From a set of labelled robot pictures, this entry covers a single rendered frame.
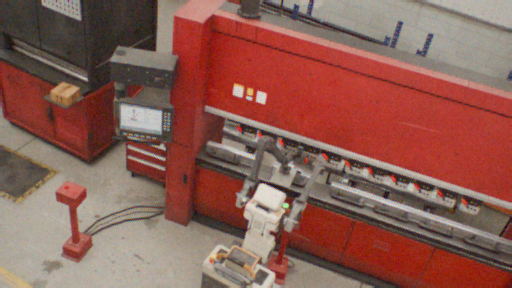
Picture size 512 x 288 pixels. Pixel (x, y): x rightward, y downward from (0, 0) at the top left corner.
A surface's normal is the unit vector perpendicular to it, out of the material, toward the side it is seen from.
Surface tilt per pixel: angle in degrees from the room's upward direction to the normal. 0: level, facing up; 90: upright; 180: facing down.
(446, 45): 90
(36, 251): 0
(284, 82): 90
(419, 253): 90
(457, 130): 90
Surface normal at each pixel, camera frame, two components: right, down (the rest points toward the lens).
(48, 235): 0.14, -0.77
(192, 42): -0.33, 0.55
